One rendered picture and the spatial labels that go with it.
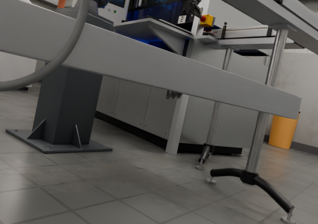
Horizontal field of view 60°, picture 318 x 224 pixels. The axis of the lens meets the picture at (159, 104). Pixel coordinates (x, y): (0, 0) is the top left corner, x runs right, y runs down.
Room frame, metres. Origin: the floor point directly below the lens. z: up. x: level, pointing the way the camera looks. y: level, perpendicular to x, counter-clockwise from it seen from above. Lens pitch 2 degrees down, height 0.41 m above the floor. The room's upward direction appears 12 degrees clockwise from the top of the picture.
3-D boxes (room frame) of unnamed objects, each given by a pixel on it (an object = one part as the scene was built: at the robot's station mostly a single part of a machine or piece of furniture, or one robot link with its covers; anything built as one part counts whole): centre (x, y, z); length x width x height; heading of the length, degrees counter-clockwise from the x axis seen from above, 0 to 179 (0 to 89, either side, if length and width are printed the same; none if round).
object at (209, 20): (1.98, -0.21, 0.99); 0.08 x 0.07 x 0.07; 127
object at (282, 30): (1.31, -0.50, 0.46); 0.09 x 0.09 x 0.77; 37
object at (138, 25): (2.20, 0.19, 0.87); 0.70 x 0.48 x 0.02; 37
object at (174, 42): (2.00, 0.05, 0.79); 0.34 x 0.03 x 0.13; 127
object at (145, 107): (3.13, 0.07, 0.44); 2.06 x 1.00 x 0.88; 37
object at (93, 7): (1.68, 0.55, 0.84); 0.15 x 0.15 x 0.10
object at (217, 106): (1.96, -0.41, 0.46); 0.09 x 0.09 x 0.77; 37
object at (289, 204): (1.31, -0.50, 0.07); 0.50 x 0.08 x 0.14; 37
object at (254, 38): (1.84, -0.50, 0.92); 0.69 x 0.15 x 0.16; 37
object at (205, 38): (1.99, -0.25, 0.87); 0.14 x 0.13 x 0.02; 127
